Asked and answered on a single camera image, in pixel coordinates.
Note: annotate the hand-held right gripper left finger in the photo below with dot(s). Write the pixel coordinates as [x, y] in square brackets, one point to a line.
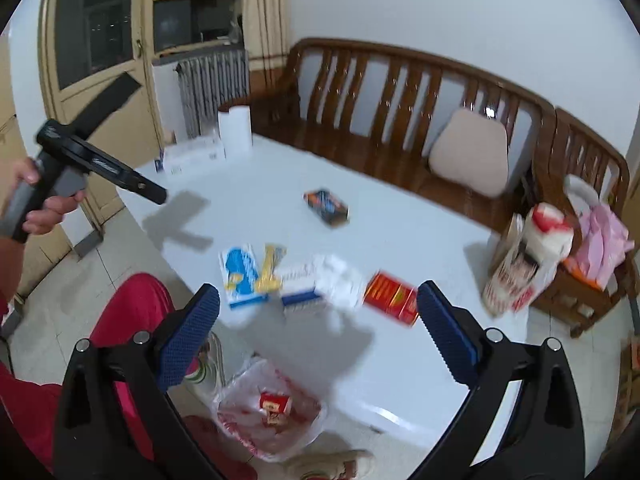
[190, 335]

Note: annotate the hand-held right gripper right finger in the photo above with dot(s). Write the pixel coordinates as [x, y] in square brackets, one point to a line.
[445, 332]

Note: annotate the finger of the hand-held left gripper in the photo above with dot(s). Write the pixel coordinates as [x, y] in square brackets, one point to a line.
[120, 175]
[110, 102]

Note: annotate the clear plastic bag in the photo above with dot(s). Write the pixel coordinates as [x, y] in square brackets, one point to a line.
[240, 425]

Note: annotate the yellow snack bar wrapper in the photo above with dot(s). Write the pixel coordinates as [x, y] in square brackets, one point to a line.
[270, 265]

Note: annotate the white blue medicine box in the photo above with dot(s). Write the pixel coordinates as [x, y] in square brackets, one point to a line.
[300, 287]

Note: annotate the person's left hand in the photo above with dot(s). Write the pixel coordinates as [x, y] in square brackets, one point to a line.
[52, 207]

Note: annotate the person's red pants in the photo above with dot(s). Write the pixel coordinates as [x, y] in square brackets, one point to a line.
[135, 305]

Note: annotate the red orange carton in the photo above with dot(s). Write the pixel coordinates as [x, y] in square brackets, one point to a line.
[390, 297]

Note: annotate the long white box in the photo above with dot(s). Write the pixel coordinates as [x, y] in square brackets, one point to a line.
[192, 155]

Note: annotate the blue white packet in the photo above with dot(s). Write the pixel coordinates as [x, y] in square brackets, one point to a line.
[240, 270]

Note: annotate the white jug with red cap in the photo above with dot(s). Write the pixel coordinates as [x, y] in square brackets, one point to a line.
[520, 270]

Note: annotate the grey radiator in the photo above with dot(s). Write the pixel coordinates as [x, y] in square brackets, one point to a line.
[212, 85]

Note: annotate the small red box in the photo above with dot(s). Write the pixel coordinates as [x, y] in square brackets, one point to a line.
[275, 407]

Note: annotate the crumpled white tissue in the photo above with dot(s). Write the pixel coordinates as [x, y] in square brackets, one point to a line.
[345, 280]

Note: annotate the white paper towel roll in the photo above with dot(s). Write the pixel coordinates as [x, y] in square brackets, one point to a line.
[235, 132]

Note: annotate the wooden framed window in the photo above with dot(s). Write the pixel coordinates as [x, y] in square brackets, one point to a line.
[195, 5]

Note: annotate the dark blue snack box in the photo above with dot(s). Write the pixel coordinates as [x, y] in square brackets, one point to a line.
[325, 207]

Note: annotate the beige curtain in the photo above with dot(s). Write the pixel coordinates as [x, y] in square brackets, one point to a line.
[265, 10]

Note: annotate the beige cushion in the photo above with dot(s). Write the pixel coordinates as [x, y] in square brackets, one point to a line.
[470, 152]

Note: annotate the pink plastic bags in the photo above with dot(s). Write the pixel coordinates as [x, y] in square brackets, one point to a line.
[602, 240]

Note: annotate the white cloth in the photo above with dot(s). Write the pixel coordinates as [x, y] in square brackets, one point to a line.
[582, 190]

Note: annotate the wooden slatted bench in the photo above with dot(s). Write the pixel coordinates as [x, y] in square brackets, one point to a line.
[320, 125]

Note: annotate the wooden armchair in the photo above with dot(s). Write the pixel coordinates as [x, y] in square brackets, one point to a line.
[575, 150]

